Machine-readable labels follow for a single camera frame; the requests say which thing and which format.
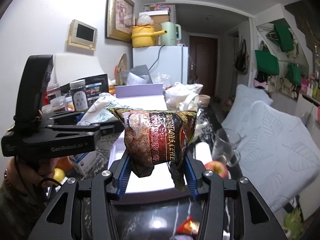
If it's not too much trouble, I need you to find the white paper roll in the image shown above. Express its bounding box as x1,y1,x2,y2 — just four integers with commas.
195,142,212,165

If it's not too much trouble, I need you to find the dark lidded spice jar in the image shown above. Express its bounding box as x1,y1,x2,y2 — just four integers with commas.
69,79,88,112

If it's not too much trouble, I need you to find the blue white medicine box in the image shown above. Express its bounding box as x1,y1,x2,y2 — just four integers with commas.
69,149,110,177

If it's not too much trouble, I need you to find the wall intercom panel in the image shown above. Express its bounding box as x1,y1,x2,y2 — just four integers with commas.
67,20,98,51

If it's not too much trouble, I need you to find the glass mug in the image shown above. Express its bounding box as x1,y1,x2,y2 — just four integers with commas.
212,128,241,167

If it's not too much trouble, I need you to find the framed picture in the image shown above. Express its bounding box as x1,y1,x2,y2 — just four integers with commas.
105,0,135,43

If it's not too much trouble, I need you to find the brown nut snack bag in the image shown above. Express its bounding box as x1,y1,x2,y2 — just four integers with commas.
108,108,197,191

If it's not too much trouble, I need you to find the yellow lemon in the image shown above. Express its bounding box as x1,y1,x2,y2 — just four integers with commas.
53,168,66,183

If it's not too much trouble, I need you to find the rear leaf pattern cushion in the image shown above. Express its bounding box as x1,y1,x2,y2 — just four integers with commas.
233,85,273,121

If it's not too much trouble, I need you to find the red gold snack packet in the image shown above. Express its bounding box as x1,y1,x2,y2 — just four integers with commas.
176,216,200,236

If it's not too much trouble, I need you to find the red apple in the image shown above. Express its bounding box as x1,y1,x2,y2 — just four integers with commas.
204,160,228,178

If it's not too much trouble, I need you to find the yellow enamel pot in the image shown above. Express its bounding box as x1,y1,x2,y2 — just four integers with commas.
131,24,167,48

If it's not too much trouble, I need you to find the person's left hand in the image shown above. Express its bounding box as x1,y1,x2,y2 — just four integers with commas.
6,158,58,192

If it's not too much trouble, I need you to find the white fridge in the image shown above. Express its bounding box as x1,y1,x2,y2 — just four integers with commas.
133,46,189,85

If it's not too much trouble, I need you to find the white printed snack bag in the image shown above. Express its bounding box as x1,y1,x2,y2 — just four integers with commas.
76,92,131,160

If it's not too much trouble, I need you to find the mint green kettle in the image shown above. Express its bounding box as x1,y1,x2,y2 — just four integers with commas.
161,22,181,46

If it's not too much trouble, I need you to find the plastic bag of snacks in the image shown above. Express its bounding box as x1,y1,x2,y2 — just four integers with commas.
155,73,203,111

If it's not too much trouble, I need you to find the green tote bag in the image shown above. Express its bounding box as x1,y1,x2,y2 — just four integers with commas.
255,41,279,76

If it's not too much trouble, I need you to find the front leaf pattern cushion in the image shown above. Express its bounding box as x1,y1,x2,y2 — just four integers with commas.
222,101,319,212

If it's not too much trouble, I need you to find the cream rabbit water bottle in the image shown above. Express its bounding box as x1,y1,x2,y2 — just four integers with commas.
178,92,209,137

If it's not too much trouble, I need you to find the leaf pattern cushion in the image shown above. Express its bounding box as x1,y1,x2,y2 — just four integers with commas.
233,85,273,121
222,101,319,212

